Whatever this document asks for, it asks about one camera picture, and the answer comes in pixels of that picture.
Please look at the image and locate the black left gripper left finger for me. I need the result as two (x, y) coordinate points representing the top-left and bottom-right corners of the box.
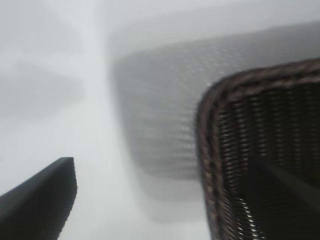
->
(0, 156), (78, 240)

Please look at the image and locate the dark brown wicker basket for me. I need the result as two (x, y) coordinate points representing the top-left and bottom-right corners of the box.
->
(194, 57), (320, 240)

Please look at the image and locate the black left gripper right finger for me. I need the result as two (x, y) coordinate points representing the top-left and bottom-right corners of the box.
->
(239, 159), (320, 240)

